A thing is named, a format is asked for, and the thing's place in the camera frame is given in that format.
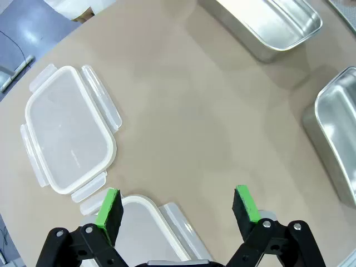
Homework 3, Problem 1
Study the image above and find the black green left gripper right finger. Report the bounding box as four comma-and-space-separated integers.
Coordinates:
226, 185, 326, 267

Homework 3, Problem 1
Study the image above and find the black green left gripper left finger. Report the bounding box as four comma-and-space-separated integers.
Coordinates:
35, 187, 131, 267

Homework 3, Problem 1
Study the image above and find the clear plastic lid white seal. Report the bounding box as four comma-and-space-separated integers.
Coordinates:
19, 63, 123, 195
79, 191, 215, 265

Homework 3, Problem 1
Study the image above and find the stainless steel rectangular container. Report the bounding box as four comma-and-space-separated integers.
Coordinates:
199, 0, 323, 62
301, 66, 356, 208

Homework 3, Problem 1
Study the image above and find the grey metal tray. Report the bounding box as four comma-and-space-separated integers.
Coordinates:
340, 244, 356, 267

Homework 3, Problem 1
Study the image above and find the white power strip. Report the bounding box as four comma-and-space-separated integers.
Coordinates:
0, 55, 36, 93

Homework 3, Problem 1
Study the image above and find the perforated silver metal tray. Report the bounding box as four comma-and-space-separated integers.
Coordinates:
328, 0, 356, 31

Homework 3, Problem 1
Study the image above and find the thin black floor cable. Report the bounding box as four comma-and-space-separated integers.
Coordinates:
0, 30, 28, 66

